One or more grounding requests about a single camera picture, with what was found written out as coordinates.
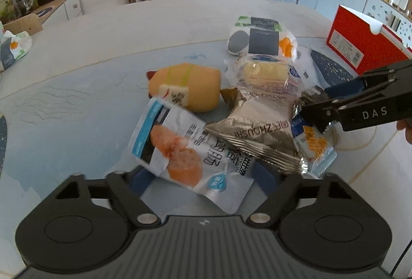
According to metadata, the yellow bread roll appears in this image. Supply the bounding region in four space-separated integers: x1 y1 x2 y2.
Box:
146 63 222 113

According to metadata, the white blue tissue packet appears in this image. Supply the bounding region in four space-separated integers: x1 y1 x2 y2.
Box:
0 30 33 72

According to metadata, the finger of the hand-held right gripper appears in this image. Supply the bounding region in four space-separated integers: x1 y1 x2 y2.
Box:
324 59 412 101
299 97 347 134

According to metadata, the white side cabinet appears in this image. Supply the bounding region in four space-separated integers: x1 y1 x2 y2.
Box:
0 0 83 35

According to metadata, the brown cardboard box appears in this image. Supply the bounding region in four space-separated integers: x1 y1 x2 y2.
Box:
3 13 43 36

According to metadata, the person's right hand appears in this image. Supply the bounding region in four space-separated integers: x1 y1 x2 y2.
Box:
397 119 412 145

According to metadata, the small blue white snack packet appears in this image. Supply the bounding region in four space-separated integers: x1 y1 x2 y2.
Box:
290 114 337 178

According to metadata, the clear packet with yellow cake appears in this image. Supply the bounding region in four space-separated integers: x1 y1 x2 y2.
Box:
224 53 310 97

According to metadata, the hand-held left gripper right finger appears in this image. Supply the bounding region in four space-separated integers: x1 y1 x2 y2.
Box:
247 166 354 230

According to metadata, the silver foil snack packet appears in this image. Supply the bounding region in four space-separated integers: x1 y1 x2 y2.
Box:
204 87 310 175

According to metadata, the white packet with bread picture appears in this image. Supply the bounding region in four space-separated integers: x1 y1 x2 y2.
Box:
128 97 255 214

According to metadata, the red cardboard box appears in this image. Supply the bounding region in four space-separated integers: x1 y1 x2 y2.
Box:
326 4 412 75

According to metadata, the white packet with dark label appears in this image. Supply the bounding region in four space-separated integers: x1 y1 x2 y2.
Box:
227 15 297 60

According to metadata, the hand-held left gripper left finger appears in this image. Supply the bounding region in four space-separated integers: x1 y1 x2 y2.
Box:
55 167 161 228

